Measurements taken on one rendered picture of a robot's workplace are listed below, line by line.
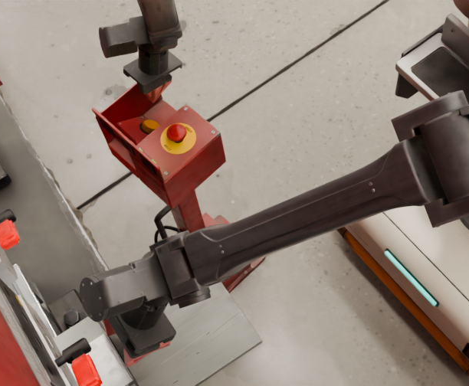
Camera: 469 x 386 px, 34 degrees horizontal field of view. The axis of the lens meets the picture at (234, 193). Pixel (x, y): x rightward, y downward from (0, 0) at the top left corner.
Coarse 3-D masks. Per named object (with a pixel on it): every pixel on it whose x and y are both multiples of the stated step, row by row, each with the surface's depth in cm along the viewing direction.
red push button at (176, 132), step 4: (176, 124) 154; (180, 124) 154; (168, 128) 154; (172, 128) 153; (176, 128) 153; (180, 128) 153; (184, 128) 153; (168, 132) 153; (172, 132) 153; (176, 132) 153; (180, 132) 153; (184, 132) 153; (168, 136) 153; (172, 136) 153; (176, 136) 152; (180, 136) 152; (184, 136) 153; (172, 140) 153; (176, 140) 153; (180, 140) 153
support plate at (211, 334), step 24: (216, 288) 117; (168, 312) 116; (192, 312) 115; (216, 312) 115; (240, 312) 115; (72, 336) 115; (96, 336) 115; (192, 336) 114; (216, 336) 113; (240, 336) 113; (144, 360) 113; (168, 360) 112; (192, 360) 112; (216, 360) 112; (144, 384) 111; (168, 384) 111; (192, 384) 110
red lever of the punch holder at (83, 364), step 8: (72, 344) 88; (80, 344) 87; (88, 344) 87; (64, 352) 87; (72, 352) 87; (80, 352) 86; (88, 352) 88; (56, 360) 87; (64, 360) 87; (72, 360) 87; (80, 360) 84; (88, 360) 84; (72, 368) 84; (80, 368) 82; (88, 368) 82; (96, 368) 83; (80, 376) 81; (88, 376) 80; (96, 376) 80; (80, 384) 80; (88, 384) 80; (96, 384) 80
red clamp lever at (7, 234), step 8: (0, 216) 95; (8, 216) 95; (0, 224) 92; (8, 224) 91; (0, 232) 90; (8, 232) 89; (16, 232) 90; (0, 240) 88; (8, 240) 88; (16, 240) 89; (8, 248) 89
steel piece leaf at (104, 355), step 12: (96, 348) 114; (108, 348) 114; (96, 360) 113; (108, 360) 113; (120, 360) 111; (72, 372) 113; (108, 372) 112; (120, 372) 112; (108, 384) 111; (120, 384) 111
